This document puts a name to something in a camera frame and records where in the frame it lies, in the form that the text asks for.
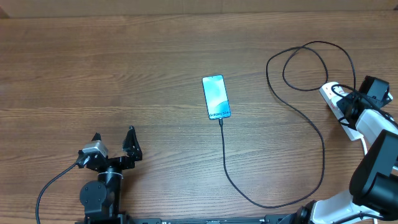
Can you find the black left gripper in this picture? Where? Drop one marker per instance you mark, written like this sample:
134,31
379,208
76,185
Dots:
127,162

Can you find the Samsung Galaxy smartphone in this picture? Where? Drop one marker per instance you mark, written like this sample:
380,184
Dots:
216,97

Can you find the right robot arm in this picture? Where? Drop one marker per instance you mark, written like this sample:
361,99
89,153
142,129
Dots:
372,192

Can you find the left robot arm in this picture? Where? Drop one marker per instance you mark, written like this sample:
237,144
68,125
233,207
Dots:
101,198

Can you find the white power strip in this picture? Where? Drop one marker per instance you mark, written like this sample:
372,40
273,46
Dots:
331,99

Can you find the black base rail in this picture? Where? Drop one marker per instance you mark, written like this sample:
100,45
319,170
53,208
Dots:
267,219

